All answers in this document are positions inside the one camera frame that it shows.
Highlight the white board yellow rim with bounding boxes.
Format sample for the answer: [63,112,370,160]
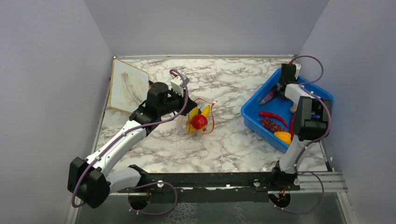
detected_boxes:
[109,59,149,113]

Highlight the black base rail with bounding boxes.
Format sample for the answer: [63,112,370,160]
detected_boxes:
[118,165,300,203]

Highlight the red toy chili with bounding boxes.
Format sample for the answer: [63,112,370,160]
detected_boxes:
[259,111,289,128]
[289,114,295,139]

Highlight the white toy garlic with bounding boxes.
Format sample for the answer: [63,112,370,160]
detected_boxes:
[290,104,297,113]

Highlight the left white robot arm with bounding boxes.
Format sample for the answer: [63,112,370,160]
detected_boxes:
[67,81,197,208]

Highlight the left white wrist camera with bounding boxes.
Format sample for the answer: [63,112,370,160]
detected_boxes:
[170,74,190,97]

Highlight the clear orange zip bag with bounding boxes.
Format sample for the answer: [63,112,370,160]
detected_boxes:
[177,97,217,134]

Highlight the orange toy bell pepper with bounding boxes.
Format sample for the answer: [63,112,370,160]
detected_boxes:
[274,131,292,145]

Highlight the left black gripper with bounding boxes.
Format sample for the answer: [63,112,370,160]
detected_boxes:
[159,87,198,116]

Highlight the yellow toy star fruit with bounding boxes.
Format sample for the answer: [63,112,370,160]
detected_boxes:
[188,107,199,123]

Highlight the red toy apple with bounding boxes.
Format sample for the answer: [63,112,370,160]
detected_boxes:
[190,114,208,130]

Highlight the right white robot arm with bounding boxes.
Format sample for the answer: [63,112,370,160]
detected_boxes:
[269,63,332,190]

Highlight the yellow toy banana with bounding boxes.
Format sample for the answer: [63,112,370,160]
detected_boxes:
[187,106,211,133]

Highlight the purple toy grapes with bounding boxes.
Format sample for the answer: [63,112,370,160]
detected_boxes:
[260,117,286,133]

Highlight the blue plastic bin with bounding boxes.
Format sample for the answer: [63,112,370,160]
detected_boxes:
[241,64,333,153]

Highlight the purple toy eggplant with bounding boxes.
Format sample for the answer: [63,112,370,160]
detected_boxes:
[259,87,278,105]

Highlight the aluminium frame rail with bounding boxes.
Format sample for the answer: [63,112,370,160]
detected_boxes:
[298,172,349,193]

